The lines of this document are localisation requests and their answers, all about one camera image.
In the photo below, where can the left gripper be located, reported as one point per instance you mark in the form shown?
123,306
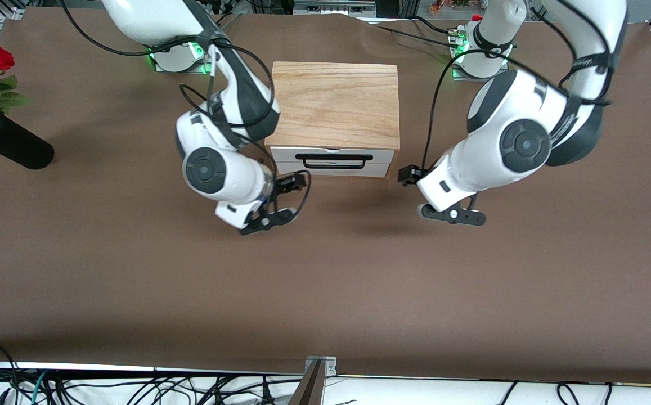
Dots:
412,172

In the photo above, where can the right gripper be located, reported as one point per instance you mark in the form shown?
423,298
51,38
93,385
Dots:
287,183

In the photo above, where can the white-fronted wooden drawer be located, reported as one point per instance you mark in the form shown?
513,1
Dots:
382,163

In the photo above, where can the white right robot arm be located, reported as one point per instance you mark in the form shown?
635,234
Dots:
207,169

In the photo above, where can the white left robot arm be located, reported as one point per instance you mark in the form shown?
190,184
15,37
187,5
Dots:
522,143

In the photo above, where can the light wooden drawer cabinet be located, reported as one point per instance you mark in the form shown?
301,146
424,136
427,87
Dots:
331,101

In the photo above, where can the brown table cover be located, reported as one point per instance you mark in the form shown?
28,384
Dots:
190,292

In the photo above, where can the colourful toy pile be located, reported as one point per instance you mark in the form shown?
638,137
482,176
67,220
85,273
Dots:
443,7

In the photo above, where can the grey power strip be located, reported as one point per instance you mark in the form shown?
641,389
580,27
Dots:
331,8

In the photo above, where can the black cylindrical vase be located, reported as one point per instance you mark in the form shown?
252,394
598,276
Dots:
16,149

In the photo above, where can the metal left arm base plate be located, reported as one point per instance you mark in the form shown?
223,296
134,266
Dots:
457,74

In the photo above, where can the aluminium frame post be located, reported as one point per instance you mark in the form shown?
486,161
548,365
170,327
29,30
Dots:
409,7

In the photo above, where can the metal camera mount plate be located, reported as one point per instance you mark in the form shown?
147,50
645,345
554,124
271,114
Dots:
328,365

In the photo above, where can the brown camera mount beam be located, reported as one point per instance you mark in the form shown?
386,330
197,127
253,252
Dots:
309,388

